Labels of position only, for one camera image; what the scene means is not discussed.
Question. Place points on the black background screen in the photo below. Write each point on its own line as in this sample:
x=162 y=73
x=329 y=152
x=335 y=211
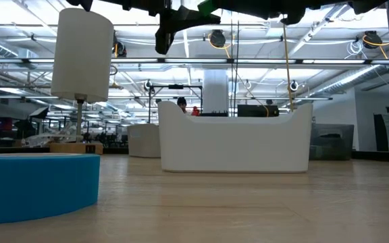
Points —
x=257 y=111

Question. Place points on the white plastic bin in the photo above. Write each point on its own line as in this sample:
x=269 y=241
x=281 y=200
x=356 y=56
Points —
x=235 y=145

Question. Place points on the ceiling light strip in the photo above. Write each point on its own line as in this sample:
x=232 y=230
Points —
x=198 y=61

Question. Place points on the black background gantry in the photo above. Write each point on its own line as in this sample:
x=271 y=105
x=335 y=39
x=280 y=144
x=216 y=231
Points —
x=176 y=87

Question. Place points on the light blue tape roll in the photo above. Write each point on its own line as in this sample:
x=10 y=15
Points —
x=35 y=189

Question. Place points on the light grey plastic bin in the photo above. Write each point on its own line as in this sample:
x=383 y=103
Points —
x=144 y=141

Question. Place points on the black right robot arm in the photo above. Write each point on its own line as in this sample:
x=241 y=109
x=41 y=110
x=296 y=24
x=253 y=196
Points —
x=248 y=6

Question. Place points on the dark grey translucent bin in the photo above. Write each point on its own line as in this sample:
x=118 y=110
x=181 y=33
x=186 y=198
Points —
x=331 y=148

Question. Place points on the green mini stapler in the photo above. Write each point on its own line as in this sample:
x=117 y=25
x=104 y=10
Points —
x=208 y=6

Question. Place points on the white shade table lamp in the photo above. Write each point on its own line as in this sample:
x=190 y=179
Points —
x=83 y=50

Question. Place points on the white round column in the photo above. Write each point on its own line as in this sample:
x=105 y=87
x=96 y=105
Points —
x=215 y=91

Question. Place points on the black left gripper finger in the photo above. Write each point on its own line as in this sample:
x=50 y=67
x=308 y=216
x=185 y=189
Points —
x=198 y=19

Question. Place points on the red background object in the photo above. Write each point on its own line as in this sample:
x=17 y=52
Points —
x=195 y=112

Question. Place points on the silver ventilation duct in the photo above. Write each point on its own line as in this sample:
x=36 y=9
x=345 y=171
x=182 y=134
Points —
x=356 y=79

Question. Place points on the person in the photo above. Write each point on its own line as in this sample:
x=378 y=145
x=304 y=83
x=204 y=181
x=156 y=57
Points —
x=182 y=103

